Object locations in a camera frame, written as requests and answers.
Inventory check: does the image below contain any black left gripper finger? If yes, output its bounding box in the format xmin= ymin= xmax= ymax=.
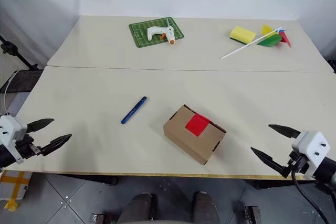
xmin=39 ymin=133 xmax=72 ymax=156
xmin=26 ymin=118 xmax=55 ymax=133

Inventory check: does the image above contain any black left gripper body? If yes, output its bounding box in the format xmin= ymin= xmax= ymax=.
xmin=15 ymin=132 xmax=43 ymax=159

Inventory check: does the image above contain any brown cardboard box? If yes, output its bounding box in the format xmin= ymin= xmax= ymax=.
xmin=162 ymin=104 xmax=227 ymax=166

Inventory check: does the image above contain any white hot glue gun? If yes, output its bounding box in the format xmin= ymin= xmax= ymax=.
xmin=146 ymin=19 xmax=176 ymax=46

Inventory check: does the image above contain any yellow sponge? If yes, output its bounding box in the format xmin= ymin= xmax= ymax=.
xmin=229 ymin=26 xmax=257 ymax=45

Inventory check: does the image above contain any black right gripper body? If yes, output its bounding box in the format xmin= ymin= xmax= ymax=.
xmin=282 ymin=150 xmax=310 ymax=180

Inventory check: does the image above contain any metal floor bracket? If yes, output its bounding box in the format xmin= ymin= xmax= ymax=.
xmin=89 ymin=212 xmax=106 ymax=224
xmin=244 ymin=205 xmax=260 ymax=224

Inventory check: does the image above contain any colourful pinwheel with white stick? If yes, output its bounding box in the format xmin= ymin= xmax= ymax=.
xmin=220 ymin=24 xmax=292 ymax=60

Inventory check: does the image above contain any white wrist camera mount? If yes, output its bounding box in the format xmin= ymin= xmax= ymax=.
xmin=0 ymin=115 xmax=28 ymax=164
xmin=291 ymin=130 xmax=331 ymax=180

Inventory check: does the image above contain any red tape patch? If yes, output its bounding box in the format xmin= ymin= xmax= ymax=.
xmin=184 ymin=113 xmax=212 ymax=138

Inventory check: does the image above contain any blue pen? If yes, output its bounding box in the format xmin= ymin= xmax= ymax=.
xmin=121 ymin=96 xmax=148 ymax=124

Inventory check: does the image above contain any green soccer field mat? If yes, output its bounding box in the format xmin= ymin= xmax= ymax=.
xmin=128 ymin=17 xmax=185 ymax=49

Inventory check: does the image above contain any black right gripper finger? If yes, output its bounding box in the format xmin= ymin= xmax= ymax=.
xmin=250 ymin=146 xmax=288 ymax=180
xmin=268 ymin=123 xmax=302 ymax=140

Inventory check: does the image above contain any dark rounded shape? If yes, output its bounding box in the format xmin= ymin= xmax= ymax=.
xmin=117 ymin=193 xmax=158 ymax=224
xmin=193 ymin=191 xmax=220 ymax=224

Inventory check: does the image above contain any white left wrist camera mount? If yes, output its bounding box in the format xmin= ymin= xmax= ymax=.
xmin=0 ymin=115 xmax=28 ymax=164

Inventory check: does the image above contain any white box with yellow tape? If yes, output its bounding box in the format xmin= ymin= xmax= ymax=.
xmin=0 ymin=170 xmax=32 ymax=200

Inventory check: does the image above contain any black square pad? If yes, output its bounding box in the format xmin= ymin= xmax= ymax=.
xmin=5 ymin=69 xmax=44 ymax=93

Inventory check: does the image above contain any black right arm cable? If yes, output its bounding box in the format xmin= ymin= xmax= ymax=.
xmin=290 ymin=167 xmax=332 ymax=224

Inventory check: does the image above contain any thin white cable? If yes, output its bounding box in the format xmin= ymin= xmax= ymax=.
xmin=4 ymin=70 xmax=19 ymax=116

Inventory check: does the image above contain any black tripod stand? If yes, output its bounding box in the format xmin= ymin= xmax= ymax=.
xmin=0 ymin=35 xmax=40 ymax=72

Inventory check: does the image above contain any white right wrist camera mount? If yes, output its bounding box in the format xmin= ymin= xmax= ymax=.
xmin=291 ymin=130 xmax=331 ymax=180

